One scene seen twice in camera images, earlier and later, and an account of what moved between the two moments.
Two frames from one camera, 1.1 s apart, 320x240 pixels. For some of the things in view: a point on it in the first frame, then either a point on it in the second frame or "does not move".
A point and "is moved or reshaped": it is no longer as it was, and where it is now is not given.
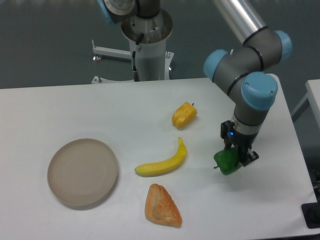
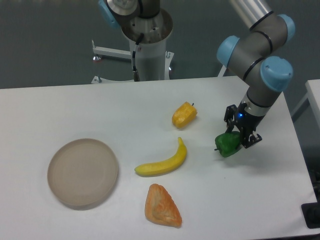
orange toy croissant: (160, 207) does not move
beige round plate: (82, 172) does not move
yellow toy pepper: (184, 115) does not move
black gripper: (244, 141) to (247, 122)
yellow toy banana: (158, 168) does not move
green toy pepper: (227, 160) is moved or reshaped
